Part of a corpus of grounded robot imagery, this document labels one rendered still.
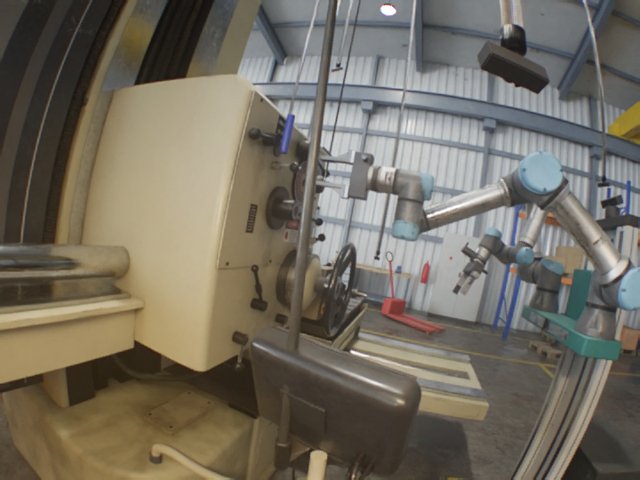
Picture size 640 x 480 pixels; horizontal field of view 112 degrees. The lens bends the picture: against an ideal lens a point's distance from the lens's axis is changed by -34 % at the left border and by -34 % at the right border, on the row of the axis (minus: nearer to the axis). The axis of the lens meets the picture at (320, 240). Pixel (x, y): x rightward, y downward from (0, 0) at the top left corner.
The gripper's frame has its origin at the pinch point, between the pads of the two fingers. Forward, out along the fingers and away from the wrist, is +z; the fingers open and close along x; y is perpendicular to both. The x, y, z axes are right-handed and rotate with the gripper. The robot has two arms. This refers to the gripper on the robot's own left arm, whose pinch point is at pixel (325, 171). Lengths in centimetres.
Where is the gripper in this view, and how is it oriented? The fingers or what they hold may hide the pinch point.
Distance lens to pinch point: 97.0
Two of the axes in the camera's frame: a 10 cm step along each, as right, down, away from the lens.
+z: -9.4, -1.9, 2.9
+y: -2.9, -0.3, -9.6
